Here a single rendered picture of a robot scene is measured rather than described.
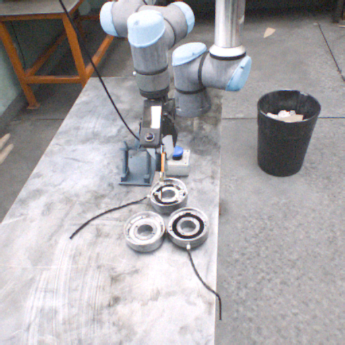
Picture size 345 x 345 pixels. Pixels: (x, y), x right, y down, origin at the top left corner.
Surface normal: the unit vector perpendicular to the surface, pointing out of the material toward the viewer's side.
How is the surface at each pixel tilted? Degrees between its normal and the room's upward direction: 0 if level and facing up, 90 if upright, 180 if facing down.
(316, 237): 0
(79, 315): 0
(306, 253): 0
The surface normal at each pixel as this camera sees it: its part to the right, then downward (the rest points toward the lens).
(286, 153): -0.16, 0.72
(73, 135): -0.09, -0.73
